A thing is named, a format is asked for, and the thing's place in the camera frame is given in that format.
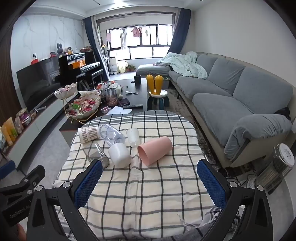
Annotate white paper sheets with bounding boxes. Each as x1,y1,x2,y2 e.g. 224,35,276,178
107,107,132,115

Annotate grey sofa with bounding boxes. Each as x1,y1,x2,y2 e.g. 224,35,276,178
136,51,294,168

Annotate black checked white tablecloth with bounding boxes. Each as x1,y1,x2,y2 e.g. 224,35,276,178
53,110,222,240

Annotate frosted translucent cup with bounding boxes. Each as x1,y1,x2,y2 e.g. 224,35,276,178
126,128,140,148

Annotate white cup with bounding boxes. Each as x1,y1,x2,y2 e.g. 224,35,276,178
108,143,132,168

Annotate electric heater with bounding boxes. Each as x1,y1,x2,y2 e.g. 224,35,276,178
254,143,295,194

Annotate black framed window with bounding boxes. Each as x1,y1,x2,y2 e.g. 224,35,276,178
106,23,173,59

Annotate person's left hand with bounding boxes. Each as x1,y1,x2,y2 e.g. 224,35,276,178
14,224,27,241

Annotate black television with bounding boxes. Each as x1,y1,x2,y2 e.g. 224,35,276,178
16,56,62,113

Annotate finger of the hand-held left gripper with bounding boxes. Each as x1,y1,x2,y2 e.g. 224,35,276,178
0,161,16,179
0,165,46,210

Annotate white air purifier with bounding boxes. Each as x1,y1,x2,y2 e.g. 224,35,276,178
109,56,119,75

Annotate yellow snack bag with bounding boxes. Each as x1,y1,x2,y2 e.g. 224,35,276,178
1,117,14,146

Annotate clear jar with snacks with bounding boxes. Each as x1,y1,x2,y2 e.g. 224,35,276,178
105,88,118,107

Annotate dark coffee table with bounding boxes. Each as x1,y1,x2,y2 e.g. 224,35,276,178
59,79,148,137

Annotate pink cup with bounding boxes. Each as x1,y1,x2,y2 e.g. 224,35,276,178
137,136,173,166

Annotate blue curtain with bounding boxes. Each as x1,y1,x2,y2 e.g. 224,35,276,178
170,8,191,55
83,16,110,81

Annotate brown checked paper cup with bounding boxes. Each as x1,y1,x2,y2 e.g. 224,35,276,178
78,126,101,144

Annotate clear plastic bottle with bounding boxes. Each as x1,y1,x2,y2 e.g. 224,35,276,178
99,124,126,147

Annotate purple snack bag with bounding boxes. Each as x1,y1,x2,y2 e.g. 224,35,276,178
16,108,31,127

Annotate black piano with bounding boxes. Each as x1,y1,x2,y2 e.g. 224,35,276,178
58,51,104,90

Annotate tiered shell snack tray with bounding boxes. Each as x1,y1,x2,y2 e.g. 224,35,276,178
54,82,102,121

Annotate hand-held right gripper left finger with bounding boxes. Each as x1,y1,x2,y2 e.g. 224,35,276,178
26,159,104,241

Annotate person's grey trousers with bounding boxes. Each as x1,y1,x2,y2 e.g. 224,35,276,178
162,222,222,241

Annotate striped cloth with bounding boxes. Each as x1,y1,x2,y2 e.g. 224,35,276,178
199,206,223,229

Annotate clear glass with metal base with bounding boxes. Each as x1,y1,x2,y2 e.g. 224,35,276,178
83,142,110,169

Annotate light green blanket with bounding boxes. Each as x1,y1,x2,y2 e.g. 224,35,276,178
154,51,208,80

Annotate grey television cabinet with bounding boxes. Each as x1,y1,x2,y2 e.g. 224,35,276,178
0,97,70,167

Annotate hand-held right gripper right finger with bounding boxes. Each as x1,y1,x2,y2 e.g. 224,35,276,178
196,159,276,241

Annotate black cloth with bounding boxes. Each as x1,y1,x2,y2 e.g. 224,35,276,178
275,107,291,120

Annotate black piano stool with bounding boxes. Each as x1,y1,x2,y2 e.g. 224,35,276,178
76,74,93,91

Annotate yellow rabbit-ear stool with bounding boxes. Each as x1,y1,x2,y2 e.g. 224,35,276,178
146,75,170,111

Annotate white plush toy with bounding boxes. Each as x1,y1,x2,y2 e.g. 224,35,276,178
109,83,124,99

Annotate beige snack bag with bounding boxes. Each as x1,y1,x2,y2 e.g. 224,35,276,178
14,116,23,134

